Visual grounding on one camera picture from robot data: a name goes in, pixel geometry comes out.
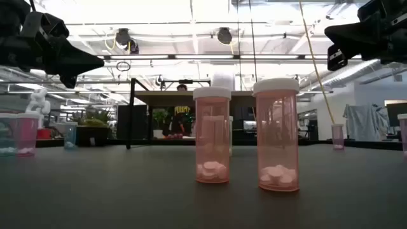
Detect pink pill bottle white cap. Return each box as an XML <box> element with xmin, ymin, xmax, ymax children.
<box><xmin>397</xmin><ymin>113</ymin><xmax>407</xmax><ymax>160</ymax></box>
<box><xmin>330</xmin><ymin>123</ymin><xmax>345</xmax><ymax>150</ymax></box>
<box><xmin>15</xmin><ymin>113</ymin><xmax>41</xmax><ymax>157</ymax></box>

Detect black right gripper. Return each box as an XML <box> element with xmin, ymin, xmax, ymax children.
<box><xmin>324</xmin><ymin>21</ymin><xmax>407</xmax><ymax>71</ymax></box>

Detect orange pill bottle white cap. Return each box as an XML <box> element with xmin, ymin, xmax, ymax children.
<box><xmin>252</xmin><ymin>78</ymin><xmax>300</xmax><ymax>193</ymax></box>
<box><xmin>193</xmin><ymin>86</ymin><xmax>232</xmax><ymax>184</ymax></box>

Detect ceiling cable reel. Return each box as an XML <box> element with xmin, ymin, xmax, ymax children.
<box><xmin>216</xmin><ymin>27</ymin><xmax>233</xmax><ymax>45</ymax></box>
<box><xmin>114</xmin><ymin>27</ymin><xmax>140</xmax><ymax>55</ymax></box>

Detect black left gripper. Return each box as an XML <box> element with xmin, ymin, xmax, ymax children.
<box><xmin>0</xmin><ymin>27</ymin><xmax>105</xmax><ymax>89</ymax></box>

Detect white robot figure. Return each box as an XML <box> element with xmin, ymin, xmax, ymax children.
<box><xmin>25</xmin><ymin>88</ymin><xmax>52</xmax><ymax>130</ymax></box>

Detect person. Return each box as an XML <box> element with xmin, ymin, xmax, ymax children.
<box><xmin>170</xmin><ymin>83</ymin><xmax>195</xmax><ymax>137</ymax></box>

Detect dark monitor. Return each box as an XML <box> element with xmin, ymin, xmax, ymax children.
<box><xmin>386</xmin><ymin>102</ymin><xmax>407</xmax><ymax>128</ymax></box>

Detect black hanging cable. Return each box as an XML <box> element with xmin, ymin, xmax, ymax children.
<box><xmin>248</xmin><ymin>0</ymin><xmax>258</xmax><ymax>82</ymax></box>
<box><xmin>235</xmin><ymin>0</ymin><xmax>242</xmax><ymax>92</ymax></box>

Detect blue pill bottle white cap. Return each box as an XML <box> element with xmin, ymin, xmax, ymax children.
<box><xmin>63</xmin><ymin>122</ymin><xmax>79</xmax><ymax>150</ymax></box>

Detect wooden shelf with black legs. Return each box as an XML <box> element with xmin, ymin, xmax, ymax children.
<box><xmin>125</xmin><ymin>78</ymin><xmax>255</xmax><ymax>150</ymax></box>

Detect green plant in white pot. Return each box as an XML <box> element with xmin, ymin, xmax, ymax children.
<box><xmin>151</xmin><ymin>108</ymin><xmax>169</xmax><ymax>139</ymax></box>

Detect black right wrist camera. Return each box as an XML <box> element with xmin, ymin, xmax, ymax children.
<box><xmin>357</xmin><ymin>0</ymin><xmax>407</xmax><ymax>25</ymax></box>

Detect white column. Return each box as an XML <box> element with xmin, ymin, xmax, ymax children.
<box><xmin>211</xmin><ymin>71</ymin><xmax>236</xmax><ymax>92</ymax></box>

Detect grey cloth cover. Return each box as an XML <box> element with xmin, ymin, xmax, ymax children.
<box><xmin>342</xmin><ymin>103</ymin><xmax>390</xmax><ymax>141</ymax></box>

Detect red boxes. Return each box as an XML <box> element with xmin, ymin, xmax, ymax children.
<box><xmin>36</xmin><ymin>128</ymin><xmax>52</xmax><ymax>140</ymax></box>

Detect silver ventilation duct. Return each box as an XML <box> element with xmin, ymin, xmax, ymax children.
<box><xmin>310</xmin><ymin>59</ymin><xmax>390</xmax><ymax>92</ymax></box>

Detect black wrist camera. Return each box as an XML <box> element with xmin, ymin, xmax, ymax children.
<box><xmin>20</xmin><ymin>11</ymin><xmax>70</xmax><ymax>44</ymax></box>
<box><xmin>357</xmin><ymin>0</ymin><xmax>407</xmax><ymax>25</ymax></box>

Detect long ceiling light strip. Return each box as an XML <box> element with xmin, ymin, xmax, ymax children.
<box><xmin>97</xmin><ymin>53</ymin><xmax>330</xmax><ymax>61</ymax></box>

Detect yellow-orange hanging cable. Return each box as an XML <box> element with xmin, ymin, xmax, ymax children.
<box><xmin>298</xmin><ymin>0</ymin><xmax>336</xmax><ymax>125</ymax></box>

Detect black cable ring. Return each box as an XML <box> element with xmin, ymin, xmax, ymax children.
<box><xmin>116</xmin><ymin>60</ymin><xmax>132</xmax><ymax>73</ymax></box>

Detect teal pill bottle white cap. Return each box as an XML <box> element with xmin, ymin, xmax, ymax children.
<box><xmin>0</xmin><ymin>113</ymin><xmax>17</xmax><ymax>156</ymax></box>

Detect potted succulent plant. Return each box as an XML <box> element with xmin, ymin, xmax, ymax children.
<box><xmin>71</xmin><ymin>108</ymin><xmax>113</xmax><ymax>148</ymax></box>

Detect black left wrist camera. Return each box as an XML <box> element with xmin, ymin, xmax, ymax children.
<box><xmin>20</xmin><ymin>11</ymin><xmax>70</xmax><ymax>44</ymax></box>

